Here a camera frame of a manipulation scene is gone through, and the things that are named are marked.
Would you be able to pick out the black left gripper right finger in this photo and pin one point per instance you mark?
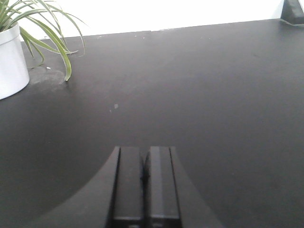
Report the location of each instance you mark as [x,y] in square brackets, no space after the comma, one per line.
[171,199]

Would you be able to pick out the green spider plant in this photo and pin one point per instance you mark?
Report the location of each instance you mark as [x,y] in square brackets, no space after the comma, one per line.
[43,14]

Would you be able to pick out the white plant pot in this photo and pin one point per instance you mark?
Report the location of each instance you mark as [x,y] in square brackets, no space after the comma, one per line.
[14,74]

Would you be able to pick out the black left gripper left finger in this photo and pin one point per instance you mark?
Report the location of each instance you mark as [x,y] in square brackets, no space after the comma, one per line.
[113,198]

